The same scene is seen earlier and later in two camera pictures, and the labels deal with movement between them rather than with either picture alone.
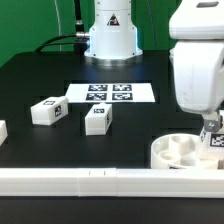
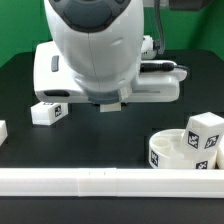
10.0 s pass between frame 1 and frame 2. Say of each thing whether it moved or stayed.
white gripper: moved
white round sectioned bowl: moved
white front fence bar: stayed
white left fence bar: stayed
